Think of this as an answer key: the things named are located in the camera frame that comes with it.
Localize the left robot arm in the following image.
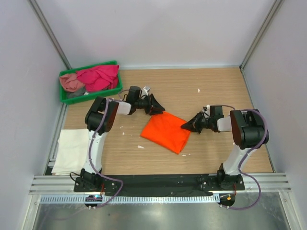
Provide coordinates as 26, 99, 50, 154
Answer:
75, 86, 165, 192

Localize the grey t shirt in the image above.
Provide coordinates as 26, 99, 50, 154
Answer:
66, 87, 89, 99

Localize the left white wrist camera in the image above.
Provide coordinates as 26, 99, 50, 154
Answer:
141, 86, 151, 98

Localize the aluminium corner post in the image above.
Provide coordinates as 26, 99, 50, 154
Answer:
239, 0, 284, 72
28, 0, 71, 69

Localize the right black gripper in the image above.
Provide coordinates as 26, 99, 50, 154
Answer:
181, 111, 214, 133

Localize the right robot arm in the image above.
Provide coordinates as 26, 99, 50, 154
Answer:
181, 104, 269, 190

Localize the white slotted cable duct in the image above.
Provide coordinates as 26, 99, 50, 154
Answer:
40, 194, 220, 205

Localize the magenta t shirt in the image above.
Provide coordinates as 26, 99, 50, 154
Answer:
76, 65, 119, 92

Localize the folded white t shirt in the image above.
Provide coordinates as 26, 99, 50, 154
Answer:
51, 129, 89, 175

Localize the aluminium front rail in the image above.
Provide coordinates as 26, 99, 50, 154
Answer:
29, 173, 291, 195

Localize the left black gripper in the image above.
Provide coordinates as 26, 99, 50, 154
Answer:
135, 94, 165, 115

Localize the dusty pink t shirt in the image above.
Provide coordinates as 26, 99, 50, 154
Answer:
59, 73, 84, 92

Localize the left aluminium corner post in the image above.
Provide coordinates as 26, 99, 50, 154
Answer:
28, 0, 71, 69

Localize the orange t shirt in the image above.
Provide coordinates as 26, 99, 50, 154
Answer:
141, 112, 190, 154

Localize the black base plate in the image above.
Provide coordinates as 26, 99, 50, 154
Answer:
74, 174, 245, 197

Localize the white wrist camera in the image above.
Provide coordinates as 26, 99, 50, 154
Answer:
202, 105, 211, 117
141, 86, 151, 98

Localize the right aluminium corner post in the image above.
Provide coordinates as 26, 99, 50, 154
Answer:
239, 0, 284, 72

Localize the green plastic bin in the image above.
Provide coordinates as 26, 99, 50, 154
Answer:
59, 60, 122, 104

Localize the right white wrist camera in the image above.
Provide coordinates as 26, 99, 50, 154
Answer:
202, 105, 211, 117

